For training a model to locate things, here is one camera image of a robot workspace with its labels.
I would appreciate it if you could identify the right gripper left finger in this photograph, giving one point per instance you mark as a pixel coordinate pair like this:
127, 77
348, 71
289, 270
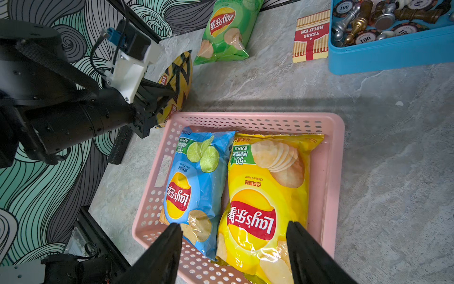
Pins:
160, 263

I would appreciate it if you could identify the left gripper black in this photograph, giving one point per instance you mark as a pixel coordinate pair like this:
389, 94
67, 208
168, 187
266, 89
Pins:
150, 100

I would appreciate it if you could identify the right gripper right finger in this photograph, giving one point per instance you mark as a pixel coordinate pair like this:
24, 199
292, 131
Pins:
310, 263

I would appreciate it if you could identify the black yellow chips bag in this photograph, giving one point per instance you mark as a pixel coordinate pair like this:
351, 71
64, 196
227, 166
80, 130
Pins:
178, 76

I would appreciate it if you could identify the pink plastic basket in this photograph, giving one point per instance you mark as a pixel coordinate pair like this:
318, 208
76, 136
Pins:
325, 182

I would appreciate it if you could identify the blue chips bag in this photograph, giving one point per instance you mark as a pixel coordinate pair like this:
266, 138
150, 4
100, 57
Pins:
193, 196

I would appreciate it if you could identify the green chips bag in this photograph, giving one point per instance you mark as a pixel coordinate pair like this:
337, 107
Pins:
228, 31

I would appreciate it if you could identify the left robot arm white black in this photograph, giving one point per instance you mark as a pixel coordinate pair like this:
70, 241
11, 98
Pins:
48, 105

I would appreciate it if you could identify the red playing card box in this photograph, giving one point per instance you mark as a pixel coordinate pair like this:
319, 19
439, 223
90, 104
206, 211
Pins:
312, 37

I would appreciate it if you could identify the blue tray of chess pieces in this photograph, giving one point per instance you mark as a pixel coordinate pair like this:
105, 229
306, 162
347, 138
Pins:
379, 35

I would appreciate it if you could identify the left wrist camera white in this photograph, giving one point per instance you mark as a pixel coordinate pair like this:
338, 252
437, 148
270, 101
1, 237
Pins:
133, 53

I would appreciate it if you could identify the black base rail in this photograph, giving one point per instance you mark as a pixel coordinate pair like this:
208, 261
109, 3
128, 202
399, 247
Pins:
90, 257

